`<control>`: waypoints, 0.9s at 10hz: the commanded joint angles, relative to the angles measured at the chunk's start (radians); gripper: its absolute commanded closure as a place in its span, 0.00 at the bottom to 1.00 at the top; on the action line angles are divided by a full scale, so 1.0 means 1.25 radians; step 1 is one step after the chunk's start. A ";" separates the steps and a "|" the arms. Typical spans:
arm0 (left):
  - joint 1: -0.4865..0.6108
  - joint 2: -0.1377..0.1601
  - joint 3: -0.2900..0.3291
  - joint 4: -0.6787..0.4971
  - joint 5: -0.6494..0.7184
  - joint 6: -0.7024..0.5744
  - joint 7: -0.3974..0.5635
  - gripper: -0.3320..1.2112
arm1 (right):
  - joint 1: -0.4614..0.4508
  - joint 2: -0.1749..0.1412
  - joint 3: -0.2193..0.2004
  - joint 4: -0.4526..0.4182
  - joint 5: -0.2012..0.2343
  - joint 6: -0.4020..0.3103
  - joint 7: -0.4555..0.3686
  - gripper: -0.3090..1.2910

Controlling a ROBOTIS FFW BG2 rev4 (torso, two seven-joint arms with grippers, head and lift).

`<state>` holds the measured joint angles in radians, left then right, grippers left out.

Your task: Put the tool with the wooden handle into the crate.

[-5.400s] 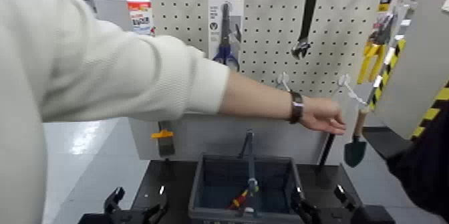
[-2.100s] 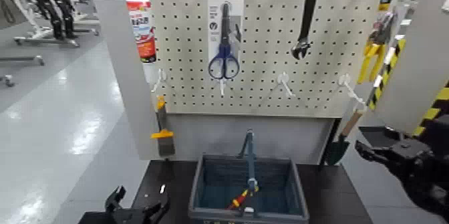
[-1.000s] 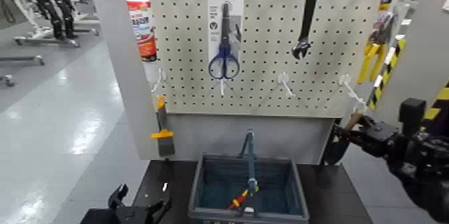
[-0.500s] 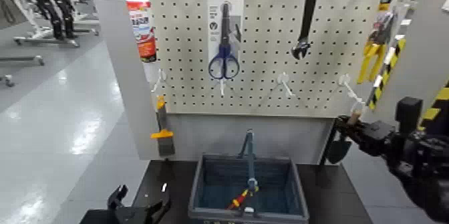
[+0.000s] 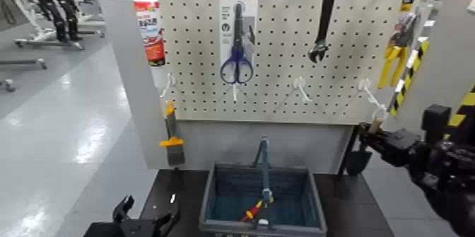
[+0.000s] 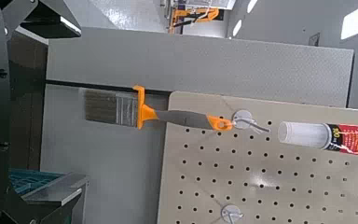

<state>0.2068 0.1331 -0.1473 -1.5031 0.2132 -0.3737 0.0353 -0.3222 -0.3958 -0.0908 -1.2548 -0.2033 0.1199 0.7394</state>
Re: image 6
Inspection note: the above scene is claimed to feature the orange and gray paintbrush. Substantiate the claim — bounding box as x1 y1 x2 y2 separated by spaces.
83 85 235 132

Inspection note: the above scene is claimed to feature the gray partition panel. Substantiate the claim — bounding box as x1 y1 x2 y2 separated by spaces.
46 26 355 108

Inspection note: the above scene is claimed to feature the beige pegboard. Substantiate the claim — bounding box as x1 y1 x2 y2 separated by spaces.
156 91 358 224

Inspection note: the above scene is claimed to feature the orange background equipment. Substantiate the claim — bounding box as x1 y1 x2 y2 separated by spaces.
167 7 226 35

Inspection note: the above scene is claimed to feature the light gray backing board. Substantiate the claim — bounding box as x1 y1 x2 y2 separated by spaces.
39 83 172 224

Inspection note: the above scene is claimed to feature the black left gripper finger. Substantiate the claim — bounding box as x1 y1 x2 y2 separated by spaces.
7 172 90 224
0 0 83 39

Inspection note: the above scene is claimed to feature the white and red caulk tube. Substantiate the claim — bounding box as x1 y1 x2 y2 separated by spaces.
276 120 358 157

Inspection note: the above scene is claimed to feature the white pegboard hook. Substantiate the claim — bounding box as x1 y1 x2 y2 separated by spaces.
231 108 271 135
219 203 245 224

